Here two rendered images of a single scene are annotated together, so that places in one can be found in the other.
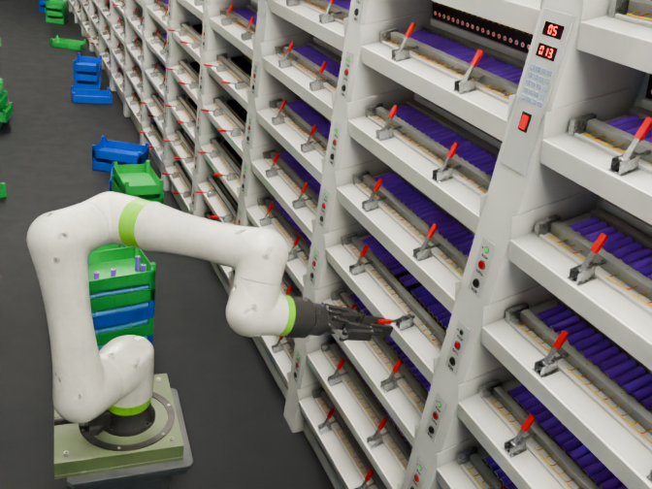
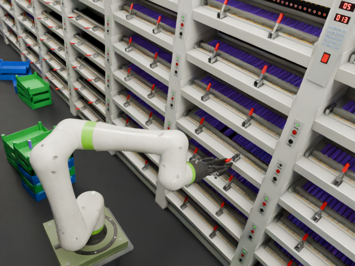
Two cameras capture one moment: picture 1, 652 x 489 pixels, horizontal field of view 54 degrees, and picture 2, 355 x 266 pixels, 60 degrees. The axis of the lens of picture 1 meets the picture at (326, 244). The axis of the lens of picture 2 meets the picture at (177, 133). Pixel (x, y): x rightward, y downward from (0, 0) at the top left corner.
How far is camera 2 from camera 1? 0.50 m
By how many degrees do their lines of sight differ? 16
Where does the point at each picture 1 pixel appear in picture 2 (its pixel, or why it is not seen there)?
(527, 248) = (326, 124)
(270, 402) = (146, 195)
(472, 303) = (287, 151)
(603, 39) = not seen: outside the picture
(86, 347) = (75, 212)
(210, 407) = (117, 206)
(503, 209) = (308, 104)
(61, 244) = (55, 162)
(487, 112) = (295, 51)
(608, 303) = not seen: outside the picture
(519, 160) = (321, 78)
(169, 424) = (115, 230)
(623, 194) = not seen: outside the picture
